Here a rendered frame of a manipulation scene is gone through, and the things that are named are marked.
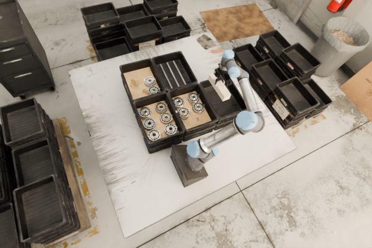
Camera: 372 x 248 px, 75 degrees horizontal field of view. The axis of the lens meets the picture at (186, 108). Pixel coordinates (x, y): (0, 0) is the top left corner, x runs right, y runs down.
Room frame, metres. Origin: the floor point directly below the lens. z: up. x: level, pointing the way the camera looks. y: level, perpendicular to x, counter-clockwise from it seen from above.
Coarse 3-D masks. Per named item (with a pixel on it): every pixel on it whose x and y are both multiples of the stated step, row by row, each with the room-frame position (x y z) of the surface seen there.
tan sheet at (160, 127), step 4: (164, 100) 1.14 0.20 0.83; (152, 104) 1.08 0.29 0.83; (156, 104) 1.09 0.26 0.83; (152, 108) 1.03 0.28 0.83; (144, 112) 0.98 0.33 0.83; (152, 112) 1.00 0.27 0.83; (156, 112) 1.00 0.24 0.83; (168, 112) 1.03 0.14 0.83; (152, 116) 0.96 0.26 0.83; (156, 116) 0.97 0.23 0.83; (156, 120) 0.93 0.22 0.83; (172, 120) 0.96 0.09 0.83; (148, 124) 0.88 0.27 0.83; (156, 124) 0.90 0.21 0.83; (160, 124) 0.90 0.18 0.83; (156, 128) 0.86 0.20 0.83; (160, 128) 0.87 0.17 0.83; (160, 132) 0.83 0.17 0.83; (164, 136) 0.81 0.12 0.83
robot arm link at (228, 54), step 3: (225, 51) 1.23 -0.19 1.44; (228, 51) 1.24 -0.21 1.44; (231, 51) 1.24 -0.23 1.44; (225, 54) 1.21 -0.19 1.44; (228, 54) 1.21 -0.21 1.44; (231, 54) 1.22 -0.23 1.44; (222, 57) 1.23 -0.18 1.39; (225, 57) 1.20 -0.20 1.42; (228, 57) 1.20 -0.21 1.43; (231, 57) 1.20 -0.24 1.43; (222, 60) 1.21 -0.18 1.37; (225, 60) 1.19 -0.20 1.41; (222, 63) 1.21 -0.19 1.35
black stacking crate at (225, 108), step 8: (208, 88) 1.37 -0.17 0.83; (232, 88) 1.37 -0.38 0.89; (208, 96) 1.27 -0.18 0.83; (216, 96) 1.29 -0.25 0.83; (232, 96) 1.33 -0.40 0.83; (216, 104) 1.21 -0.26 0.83; (224, 104) 1.23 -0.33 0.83; (232, 104) 1.24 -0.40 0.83; (240, 104) 1.24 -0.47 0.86; (224, 112) 1.14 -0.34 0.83; (232, 112) 1.16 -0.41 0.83; (224, 120) 1.05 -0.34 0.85
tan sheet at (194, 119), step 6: (180, 96) 1.21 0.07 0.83; (186, 96) 1.23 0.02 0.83; (186, 102) 1.16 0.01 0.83; (204, 108) 1.14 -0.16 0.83; (192, 114) 1.06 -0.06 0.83; (198, 114) 1.07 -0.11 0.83; (204, 114) 1.08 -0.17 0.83; (186, 120) 0.99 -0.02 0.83; (192, 120) 1.00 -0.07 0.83; (198, 120) 1.01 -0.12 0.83; (204, 120) 1.02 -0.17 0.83; (210, 120) 1.03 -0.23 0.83; (186, 126) 0.93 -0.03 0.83; (192, 126) 0.94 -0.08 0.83
